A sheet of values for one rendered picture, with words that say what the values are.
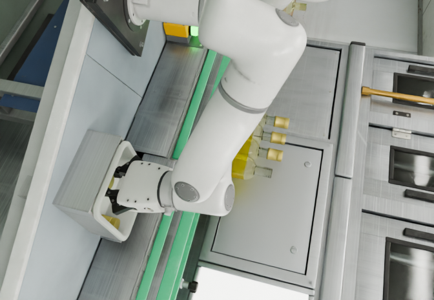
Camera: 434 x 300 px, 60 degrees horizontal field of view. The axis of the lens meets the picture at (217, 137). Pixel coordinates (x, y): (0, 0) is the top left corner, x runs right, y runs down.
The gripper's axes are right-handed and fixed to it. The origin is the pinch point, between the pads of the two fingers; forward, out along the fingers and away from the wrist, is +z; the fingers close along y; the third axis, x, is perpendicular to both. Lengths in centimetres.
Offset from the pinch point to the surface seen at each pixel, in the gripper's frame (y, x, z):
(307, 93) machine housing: 63, -51, -28
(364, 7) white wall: 455, -353, -22
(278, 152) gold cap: 28, -32, -27
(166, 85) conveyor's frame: 34.9, -10.4, 2.6
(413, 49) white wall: 385, -372, -90
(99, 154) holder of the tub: 3.0, 7.0, -1.3
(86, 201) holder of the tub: -6.9, 6.5, -2.8
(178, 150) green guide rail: 16.5, -14.6, -5.5
